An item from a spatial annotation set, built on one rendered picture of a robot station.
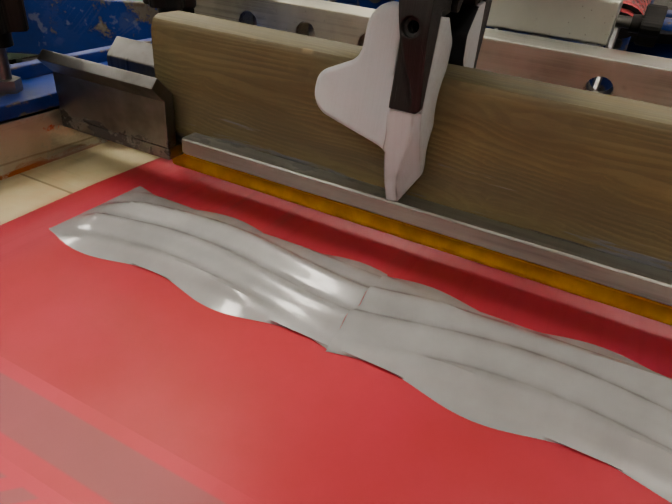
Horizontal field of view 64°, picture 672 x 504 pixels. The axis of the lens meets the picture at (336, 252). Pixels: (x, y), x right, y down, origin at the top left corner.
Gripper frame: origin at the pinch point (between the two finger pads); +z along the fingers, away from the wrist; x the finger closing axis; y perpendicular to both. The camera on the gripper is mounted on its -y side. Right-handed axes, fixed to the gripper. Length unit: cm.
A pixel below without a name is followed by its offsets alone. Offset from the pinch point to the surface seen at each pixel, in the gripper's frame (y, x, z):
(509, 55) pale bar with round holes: 0.7, -21.8, -2.2
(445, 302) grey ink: -3.5, 4.4, 5.1
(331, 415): -1.9, 13.7, 5.3
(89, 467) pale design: 4.1, 20.0, 5.2
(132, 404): 4.9, 17.3, 5.3
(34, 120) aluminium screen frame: 25.4, 4.8, 2.1
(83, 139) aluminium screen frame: 25.4, 1.3, 4.4
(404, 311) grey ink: -2.1, 6.6, 4.8
